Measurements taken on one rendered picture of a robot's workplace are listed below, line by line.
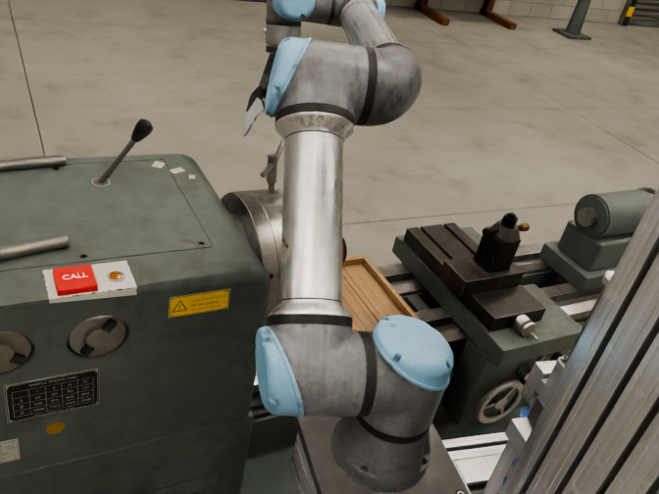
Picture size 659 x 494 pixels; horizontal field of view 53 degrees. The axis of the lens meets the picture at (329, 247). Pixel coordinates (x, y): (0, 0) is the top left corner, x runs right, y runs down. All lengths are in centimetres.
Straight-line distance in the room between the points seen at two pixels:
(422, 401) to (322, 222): 27
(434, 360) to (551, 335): 99
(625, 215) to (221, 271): 138
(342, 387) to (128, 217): 61
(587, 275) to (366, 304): 75
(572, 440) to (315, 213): 43
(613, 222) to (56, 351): 160
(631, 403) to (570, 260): 148
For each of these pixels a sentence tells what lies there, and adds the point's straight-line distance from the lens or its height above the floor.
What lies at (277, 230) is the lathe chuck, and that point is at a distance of 139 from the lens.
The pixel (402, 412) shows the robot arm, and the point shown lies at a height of 131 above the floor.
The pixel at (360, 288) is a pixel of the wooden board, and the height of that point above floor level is 89.
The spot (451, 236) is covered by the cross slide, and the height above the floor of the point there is 97.
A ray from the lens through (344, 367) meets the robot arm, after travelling 87.
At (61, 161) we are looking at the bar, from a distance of 146.
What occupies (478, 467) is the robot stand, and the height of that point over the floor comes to 107.
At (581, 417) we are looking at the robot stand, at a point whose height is 143.
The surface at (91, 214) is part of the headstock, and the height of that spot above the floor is 125.
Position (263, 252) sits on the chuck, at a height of 119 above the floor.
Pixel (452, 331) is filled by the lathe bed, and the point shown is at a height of 86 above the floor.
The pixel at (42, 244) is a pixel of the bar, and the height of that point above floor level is 127.
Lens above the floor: 195
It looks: 33 degrees down
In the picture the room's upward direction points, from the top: 13 degrees clockwise
